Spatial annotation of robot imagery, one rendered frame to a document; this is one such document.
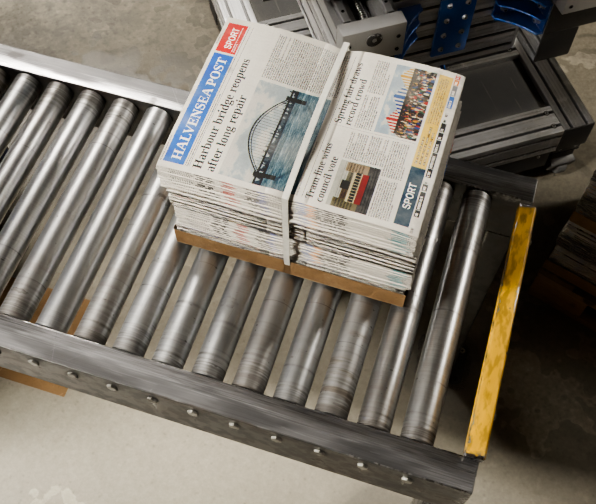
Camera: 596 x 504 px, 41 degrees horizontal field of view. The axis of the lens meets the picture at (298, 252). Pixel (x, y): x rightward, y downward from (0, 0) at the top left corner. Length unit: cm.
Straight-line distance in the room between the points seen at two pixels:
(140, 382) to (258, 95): 45
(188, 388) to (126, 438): 85
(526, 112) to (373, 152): 119
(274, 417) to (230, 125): 42
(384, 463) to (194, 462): 91
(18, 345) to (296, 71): 58
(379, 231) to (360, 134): 15
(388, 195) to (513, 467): 111
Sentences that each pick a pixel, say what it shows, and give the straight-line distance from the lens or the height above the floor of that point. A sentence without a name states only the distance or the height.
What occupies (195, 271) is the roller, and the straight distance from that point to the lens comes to 129.
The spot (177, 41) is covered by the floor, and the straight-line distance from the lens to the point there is 270.
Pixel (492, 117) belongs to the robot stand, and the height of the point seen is 21.
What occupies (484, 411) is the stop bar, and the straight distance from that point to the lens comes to 120.
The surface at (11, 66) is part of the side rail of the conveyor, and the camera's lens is 161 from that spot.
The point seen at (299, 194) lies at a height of 103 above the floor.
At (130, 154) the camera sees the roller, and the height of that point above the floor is 80.
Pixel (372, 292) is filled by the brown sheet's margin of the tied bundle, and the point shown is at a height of 83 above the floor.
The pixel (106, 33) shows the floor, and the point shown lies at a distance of 277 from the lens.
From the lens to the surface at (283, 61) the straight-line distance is 122.
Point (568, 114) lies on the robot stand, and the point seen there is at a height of 23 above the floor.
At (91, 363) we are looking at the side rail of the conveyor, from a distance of 125.
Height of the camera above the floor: 193
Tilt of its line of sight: 61 degrees down
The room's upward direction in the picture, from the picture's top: straight up
